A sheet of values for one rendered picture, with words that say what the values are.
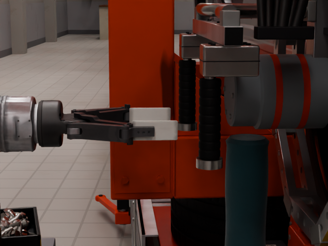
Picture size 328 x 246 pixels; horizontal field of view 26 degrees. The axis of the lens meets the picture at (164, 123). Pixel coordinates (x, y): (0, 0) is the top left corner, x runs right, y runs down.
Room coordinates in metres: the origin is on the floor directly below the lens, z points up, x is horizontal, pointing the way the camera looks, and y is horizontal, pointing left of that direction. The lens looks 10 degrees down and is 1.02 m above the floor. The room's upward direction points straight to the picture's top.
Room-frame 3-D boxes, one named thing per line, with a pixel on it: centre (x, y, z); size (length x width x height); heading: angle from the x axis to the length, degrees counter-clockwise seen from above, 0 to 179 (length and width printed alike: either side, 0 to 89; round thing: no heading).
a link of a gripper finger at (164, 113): (1.19, 0.02, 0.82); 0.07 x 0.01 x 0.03; 94
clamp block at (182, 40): (1.48, -0.08, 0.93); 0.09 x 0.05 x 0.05; 94
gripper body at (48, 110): (1.12, 0.16, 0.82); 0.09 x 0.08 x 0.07; 94
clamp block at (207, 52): (1.14, -0.10, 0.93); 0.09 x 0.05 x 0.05; 94
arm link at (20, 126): (1.11, 0.23, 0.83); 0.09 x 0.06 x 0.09; 4
